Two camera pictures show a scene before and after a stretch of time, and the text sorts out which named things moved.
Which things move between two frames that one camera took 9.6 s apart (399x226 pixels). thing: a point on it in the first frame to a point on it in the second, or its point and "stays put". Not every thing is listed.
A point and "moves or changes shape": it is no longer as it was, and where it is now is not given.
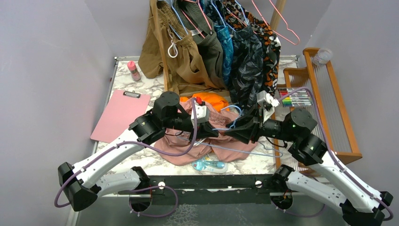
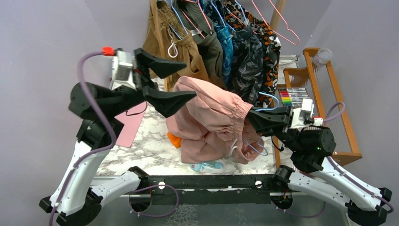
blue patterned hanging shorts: [227, 61] stays put
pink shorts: [178, 149] moves or changes shape
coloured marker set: [300, 98] stays put
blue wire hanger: [233, 148] moves or changes shape
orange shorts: [214, 100] to [175, 141]
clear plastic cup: [322, 56] stays put
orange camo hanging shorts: [239, 11] stays put
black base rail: [243, 189] stays put
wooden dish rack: [334, 122] stays put
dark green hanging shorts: [195, 17] stays put
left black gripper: [204, 130] to [167, 101]
